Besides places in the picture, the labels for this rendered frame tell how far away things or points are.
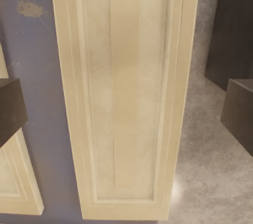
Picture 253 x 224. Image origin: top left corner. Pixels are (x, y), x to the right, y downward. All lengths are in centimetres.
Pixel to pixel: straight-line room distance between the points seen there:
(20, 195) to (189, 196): 190
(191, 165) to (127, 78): 168
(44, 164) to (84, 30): 27
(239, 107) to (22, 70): 30
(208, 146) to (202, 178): 39
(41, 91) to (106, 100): 11
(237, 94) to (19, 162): 37
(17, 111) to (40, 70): 12
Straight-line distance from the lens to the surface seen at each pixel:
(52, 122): 35
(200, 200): 229
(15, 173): 44
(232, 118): 21
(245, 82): 21
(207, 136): 175
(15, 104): 21
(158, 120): 32
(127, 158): 35
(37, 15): 31
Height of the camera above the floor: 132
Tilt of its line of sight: 68 degrees down
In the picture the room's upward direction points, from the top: 179 degrees counter-clockwise
